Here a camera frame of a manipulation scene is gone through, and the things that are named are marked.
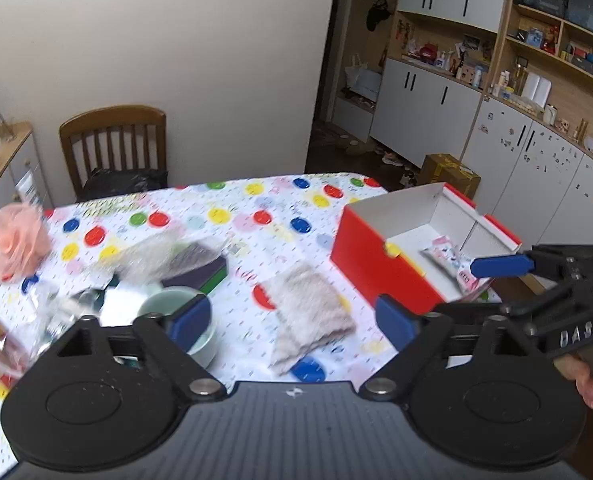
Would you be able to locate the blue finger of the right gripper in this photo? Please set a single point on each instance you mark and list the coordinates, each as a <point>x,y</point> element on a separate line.
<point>508,266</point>

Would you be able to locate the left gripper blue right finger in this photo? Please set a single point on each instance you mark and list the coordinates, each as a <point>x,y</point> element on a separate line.
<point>418,340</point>

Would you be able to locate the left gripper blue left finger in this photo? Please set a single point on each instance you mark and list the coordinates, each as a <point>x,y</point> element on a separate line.
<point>189,378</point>

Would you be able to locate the panda print packet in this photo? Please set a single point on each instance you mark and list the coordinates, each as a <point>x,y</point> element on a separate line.
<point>448,270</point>

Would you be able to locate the yellow sponge cloth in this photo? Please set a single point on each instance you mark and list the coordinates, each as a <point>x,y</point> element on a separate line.
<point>393,251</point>

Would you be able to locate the pink mesh bath pouf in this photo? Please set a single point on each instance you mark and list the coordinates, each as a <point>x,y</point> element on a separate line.
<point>24,241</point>

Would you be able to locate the person's right hand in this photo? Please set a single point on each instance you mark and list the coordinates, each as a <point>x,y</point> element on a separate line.
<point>577,371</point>

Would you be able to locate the green and purple sponge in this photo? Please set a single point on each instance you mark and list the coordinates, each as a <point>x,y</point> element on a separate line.
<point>196,266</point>

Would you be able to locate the clear bubble wrap bag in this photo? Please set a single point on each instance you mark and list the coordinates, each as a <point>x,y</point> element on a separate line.
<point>147,261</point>

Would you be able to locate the red cardboard shoe box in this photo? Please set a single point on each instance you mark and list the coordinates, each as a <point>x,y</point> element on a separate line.
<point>411,218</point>

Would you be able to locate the white fluffy towel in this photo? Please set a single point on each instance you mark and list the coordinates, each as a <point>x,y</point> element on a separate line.
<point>310,315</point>

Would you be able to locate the brown cardboard box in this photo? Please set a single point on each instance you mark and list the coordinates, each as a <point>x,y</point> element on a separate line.
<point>446,168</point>

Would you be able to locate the polka dot tablecloth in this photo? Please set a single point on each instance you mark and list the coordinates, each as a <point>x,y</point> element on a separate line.
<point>267,225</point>

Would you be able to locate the black cushion on chair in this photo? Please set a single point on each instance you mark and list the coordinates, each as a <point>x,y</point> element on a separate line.
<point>104,183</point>

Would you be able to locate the wooden side cabinet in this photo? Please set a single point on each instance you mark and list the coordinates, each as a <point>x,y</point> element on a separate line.
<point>17,158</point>

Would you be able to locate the brown wooden chair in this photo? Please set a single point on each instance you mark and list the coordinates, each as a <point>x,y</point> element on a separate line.
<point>120,137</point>

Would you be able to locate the white wall cabinet unit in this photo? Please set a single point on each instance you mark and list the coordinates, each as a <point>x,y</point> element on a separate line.
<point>503,86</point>

